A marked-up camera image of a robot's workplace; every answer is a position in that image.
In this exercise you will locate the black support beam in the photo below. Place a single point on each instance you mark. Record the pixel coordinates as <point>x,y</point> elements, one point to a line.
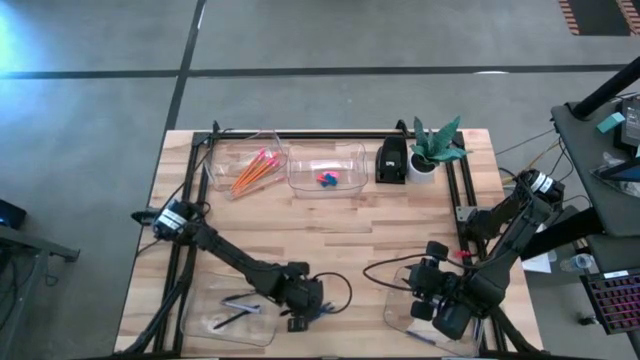
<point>565,235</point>

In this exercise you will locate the white plant pot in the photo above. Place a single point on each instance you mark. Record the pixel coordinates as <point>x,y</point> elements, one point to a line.
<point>419,167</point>

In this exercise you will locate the clear plastic bin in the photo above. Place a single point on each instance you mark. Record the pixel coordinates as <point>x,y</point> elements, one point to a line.
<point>225,165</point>
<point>305,165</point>
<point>397,315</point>
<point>200,325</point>

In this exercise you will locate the clear plastic water bottle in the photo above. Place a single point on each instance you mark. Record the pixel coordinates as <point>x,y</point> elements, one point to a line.
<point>577,262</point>

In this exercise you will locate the tablet with blue screen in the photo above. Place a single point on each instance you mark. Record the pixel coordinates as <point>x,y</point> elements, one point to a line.
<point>625,173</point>

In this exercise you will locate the black electronic device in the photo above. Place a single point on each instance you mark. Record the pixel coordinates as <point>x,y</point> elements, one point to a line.
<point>631,122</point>

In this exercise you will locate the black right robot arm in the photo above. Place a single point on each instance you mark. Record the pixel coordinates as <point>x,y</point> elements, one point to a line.
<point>510,240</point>

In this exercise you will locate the black keyboard pink keys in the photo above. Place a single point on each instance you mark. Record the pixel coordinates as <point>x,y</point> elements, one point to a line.
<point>615,302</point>

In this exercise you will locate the yellow pencil pink eraser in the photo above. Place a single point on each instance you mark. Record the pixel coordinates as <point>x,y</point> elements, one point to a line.
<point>271,183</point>
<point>254,160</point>
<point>265,169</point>
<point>262,164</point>
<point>264,173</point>

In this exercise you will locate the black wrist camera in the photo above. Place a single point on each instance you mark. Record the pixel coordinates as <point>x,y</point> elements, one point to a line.
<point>422,310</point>
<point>297,324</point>

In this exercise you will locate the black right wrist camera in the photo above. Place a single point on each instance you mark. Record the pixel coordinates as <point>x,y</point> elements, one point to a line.
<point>422,310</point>

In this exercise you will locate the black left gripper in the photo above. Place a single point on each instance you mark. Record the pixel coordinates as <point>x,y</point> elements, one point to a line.
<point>300,292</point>

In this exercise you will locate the black table clamp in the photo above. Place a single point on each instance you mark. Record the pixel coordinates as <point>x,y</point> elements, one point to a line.
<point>142,216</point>

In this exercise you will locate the black desk hole punch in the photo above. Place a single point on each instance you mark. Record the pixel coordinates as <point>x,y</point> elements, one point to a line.
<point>391,160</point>

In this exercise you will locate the black aluminium table frame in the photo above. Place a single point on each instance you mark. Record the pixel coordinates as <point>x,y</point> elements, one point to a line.
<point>350,135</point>

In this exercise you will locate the clear plastic bag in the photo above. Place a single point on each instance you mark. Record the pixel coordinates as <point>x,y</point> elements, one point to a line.
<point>607,161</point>

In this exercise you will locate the yellow pencil orange eraser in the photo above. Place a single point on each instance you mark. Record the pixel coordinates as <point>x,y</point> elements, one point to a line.
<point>266,178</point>

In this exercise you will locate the small teal box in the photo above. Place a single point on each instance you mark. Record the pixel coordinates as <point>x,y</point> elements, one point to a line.
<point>611,122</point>

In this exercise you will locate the black diagonal pole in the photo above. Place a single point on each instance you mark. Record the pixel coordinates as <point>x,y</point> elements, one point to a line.
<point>607,90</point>

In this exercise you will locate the grey translucent pen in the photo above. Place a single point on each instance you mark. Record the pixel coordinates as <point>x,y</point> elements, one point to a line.
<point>242,306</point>

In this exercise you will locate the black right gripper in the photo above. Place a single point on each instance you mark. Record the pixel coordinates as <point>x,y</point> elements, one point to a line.
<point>435,282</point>

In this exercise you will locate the pink rectangular eraser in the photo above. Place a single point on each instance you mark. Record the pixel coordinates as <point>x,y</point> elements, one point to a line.
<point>332,175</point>

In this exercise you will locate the small red clip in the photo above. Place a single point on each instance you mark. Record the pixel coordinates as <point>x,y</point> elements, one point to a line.
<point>462,254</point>

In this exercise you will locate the black ballpoint pen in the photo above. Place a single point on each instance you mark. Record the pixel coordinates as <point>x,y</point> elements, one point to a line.
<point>235,298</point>
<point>232,320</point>

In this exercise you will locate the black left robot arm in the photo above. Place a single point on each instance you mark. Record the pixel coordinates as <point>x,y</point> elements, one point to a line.
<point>230,255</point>

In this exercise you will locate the grey metal stand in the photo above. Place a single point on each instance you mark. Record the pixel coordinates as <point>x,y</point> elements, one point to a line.
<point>35,245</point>

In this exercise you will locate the green leafy plant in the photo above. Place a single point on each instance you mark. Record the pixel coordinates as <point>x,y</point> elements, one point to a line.
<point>435,145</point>

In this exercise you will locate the white paper sheet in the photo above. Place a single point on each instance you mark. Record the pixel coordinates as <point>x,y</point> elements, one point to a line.
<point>537,263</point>

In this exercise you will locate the black box blue light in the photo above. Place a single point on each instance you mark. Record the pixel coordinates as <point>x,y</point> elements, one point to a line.
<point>11,215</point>

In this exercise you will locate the grey side table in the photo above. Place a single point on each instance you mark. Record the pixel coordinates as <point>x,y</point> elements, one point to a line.
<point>590,165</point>

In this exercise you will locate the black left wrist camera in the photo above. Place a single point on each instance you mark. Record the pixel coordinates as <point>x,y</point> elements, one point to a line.
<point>297,324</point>

